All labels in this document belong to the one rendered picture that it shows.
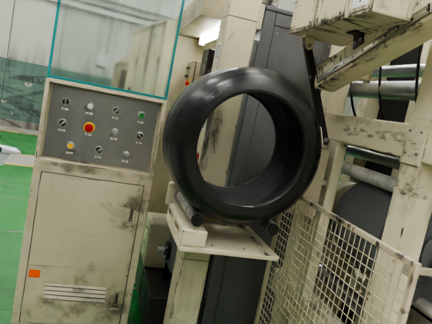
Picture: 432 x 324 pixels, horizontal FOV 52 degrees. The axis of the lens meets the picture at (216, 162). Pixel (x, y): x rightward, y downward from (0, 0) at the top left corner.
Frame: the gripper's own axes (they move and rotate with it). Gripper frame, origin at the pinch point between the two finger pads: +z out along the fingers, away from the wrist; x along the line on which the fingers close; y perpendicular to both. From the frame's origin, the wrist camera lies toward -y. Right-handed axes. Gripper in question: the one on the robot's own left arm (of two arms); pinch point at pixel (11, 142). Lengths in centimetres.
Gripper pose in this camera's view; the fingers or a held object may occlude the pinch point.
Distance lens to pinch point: 148.4
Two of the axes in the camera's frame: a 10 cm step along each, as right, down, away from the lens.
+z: 6.4, 0.3, 7.6
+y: -2.9, 9.3, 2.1
